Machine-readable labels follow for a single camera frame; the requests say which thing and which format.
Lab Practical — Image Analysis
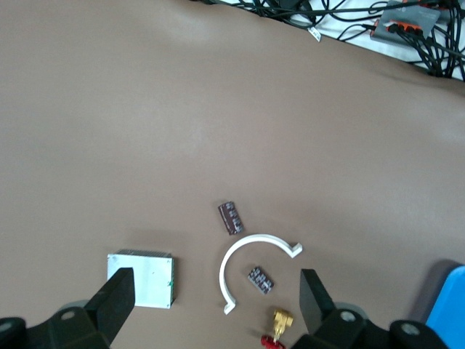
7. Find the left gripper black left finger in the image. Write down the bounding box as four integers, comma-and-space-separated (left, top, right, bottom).
0, 267, 136, 349

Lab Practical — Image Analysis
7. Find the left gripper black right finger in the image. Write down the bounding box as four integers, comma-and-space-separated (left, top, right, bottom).
296, 268, 465, 349

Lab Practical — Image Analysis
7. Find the dark brown cylindrical capacitor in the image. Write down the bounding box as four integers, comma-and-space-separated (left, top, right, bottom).
247, 267, 275, 294
217, 201, 245, 236

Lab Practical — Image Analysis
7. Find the grey metal power supply box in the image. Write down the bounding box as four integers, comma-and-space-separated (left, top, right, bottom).
107, 249, 178, 310

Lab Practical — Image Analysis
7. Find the white semicircular pipe clamp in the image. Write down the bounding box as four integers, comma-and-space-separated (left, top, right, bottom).
219, 232, 304, 316

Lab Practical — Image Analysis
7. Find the blue plastic tray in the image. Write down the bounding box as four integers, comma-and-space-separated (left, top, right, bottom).
424, 265, 465, 334

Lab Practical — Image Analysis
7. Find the grey hub with orange plugs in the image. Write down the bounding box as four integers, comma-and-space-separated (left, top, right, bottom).
369, 0, 442, 41

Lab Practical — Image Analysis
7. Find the brass valve with red handle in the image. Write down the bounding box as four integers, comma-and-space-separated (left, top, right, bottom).
260, 308, 294, 349

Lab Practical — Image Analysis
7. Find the black cable bundle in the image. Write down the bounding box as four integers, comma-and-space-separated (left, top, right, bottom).
188, 0, 465, 79

